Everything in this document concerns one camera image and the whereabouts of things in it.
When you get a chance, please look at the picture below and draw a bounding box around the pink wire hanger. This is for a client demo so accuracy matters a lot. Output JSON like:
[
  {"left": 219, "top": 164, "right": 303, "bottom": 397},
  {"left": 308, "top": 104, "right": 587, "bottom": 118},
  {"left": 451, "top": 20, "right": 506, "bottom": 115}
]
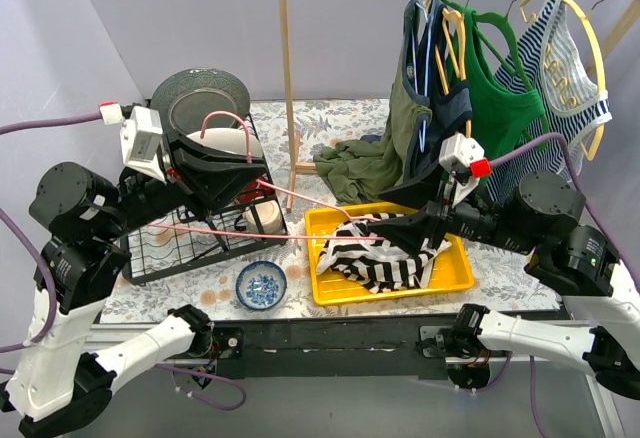
[{"left": 144, "top": 111, "right": 396, "bottom": 240}]

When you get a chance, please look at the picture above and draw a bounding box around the olive green tank top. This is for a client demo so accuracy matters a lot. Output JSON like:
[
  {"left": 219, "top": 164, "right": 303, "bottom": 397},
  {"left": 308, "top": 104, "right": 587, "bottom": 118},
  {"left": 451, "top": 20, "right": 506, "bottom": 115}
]
[{"left": 313, "top": 0, "right": 431, "bottom": 205}]

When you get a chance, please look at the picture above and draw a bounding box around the black white striped tank top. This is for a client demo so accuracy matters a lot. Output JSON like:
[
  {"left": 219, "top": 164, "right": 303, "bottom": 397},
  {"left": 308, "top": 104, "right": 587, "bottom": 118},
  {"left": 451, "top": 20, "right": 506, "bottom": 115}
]
[{"left": 316, "top": 213, "right": 451, "bottom": 294}]

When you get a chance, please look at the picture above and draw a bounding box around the light blue wire hanger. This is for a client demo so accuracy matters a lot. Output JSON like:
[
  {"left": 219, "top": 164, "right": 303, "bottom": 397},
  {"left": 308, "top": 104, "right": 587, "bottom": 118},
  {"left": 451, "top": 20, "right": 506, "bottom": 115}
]
[{"left": 399, "top": 0, "right": 436, "bottom": 157}]

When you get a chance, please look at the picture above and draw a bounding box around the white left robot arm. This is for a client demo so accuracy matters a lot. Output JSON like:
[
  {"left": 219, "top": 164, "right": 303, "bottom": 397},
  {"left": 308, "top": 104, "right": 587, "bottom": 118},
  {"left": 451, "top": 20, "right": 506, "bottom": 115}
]
[{"left": 1, "top": 133, "right": 267, "bottom": 437}]

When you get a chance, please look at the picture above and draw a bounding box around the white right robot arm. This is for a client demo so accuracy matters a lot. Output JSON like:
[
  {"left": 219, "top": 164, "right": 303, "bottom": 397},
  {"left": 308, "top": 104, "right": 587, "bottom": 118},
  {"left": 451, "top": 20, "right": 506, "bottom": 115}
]
[{"left": 368, "top": 171, "right": 639, "bottom": 399}]

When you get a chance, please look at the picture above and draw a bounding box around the navy blue tank top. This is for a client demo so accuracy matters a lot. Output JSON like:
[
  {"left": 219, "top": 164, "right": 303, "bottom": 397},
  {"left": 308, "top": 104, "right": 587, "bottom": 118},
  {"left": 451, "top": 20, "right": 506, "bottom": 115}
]
[{"left": 400, "top": 0, "right": 473, "bottom": 180}]

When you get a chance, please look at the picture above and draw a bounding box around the yellow plastic hanger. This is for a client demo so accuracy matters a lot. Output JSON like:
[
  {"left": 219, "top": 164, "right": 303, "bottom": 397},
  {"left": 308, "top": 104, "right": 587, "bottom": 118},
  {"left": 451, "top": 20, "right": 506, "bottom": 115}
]
[{"left": 429, "top": 0, "right": 473, "bottom": 142}]

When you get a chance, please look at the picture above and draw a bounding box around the green plastic hanger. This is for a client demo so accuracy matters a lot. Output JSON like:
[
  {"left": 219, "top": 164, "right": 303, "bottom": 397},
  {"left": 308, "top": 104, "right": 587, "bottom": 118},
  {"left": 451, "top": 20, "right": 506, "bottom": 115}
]
[{"left": 463, "top": 0, "right": 550, "bottom": 132}]

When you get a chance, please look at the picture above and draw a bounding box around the navy white striped tank top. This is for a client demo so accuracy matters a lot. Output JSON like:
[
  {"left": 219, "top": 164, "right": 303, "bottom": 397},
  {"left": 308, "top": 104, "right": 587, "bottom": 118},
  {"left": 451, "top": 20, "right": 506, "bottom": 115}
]
[{"left": 488, "top": 0, "right": 612, "bottom": 203}]

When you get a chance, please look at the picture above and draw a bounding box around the red cup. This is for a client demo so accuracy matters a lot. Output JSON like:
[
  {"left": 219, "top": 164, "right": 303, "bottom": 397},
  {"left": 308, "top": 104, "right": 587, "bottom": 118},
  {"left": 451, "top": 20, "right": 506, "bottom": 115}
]
[{"left": 234, "top": 180, "right": 275, "bottom": 204}]

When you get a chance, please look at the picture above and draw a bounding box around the white ceramic plate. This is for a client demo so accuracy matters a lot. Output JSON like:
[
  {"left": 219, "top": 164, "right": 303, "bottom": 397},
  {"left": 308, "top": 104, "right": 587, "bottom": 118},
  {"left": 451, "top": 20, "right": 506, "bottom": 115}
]
[{"left": 187, "top": 128, "right": 264, "bottom": 159}]

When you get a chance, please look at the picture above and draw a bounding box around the dark green patterned plate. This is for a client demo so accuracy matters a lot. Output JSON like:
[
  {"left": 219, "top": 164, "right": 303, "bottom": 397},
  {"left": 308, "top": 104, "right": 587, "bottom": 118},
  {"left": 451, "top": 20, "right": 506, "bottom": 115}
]
[{"left": 149, "top": 68, "right": 250, "bottom": 135}]

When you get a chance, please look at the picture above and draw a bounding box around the yellow plastic tray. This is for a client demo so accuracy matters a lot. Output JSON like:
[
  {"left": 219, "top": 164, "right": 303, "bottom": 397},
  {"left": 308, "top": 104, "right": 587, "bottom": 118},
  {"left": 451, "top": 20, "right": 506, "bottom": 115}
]
[{"left": 305, "top": 208, "right": 475, "bottom": 306}]

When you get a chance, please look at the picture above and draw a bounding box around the beige ceramic mug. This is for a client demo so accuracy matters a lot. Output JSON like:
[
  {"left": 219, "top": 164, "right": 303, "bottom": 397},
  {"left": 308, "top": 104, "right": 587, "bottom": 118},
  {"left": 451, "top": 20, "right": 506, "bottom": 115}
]
[{"left": 238, "top": 200, "right": 284, "bottom": 235}]

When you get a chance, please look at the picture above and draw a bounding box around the blue white patterned bowl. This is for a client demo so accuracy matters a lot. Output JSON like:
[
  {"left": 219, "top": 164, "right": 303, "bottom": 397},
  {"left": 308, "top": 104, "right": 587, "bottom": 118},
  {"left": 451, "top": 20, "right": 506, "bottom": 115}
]
[{"left": 235, "top": 261, "right": 288, "bottom": 311}]

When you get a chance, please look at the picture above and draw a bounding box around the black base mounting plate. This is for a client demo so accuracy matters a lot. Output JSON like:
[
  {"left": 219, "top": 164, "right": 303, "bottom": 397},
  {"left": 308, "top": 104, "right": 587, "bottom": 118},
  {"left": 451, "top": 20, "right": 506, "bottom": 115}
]
[{"left": 213, "top": 315, "right": 491, "bottom": 389}]

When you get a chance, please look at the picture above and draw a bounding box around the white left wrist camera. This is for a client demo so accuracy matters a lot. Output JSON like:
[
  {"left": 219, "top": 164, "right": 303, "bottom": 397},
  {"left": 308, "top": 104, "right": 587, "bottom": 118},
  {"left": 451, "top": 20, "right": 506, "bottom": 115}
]
[{"left": 120, "top": 106, "right": 166, "bottom": 183}]

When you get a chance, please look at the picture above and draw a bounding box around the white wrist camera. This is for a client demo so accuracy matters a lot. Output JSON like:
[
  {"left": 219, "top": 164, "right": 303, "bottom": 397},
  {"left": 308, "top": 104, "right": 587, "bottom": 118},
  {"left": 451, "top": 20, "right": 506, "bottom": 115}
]
[
  {"left": 438, "top": 132, "right": 491, "bottom": 199},
  {"left": 120, "top": 106, "right": 166, "bottom": 183}
]

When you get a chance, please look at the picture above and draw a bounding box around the black wire dish rack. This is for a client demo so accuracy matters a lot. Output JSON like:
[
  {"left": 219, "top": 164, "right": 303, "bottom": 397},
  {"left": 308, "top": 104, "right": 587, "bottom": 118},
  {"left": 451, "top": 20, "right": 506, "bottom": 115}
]
[{"left": 120, "top": 122, "right": 284, "bottom": 286}]

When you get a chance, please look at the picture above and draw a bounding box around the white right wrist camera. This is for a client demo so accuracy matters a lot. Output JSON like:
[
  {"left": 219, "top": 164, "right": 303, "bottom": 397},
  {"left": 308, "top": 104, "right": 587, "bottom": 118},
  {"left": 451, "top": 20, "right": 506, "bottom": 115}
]
[{"left": 438, "top": 132, "right": 491, "bottom": 199}]

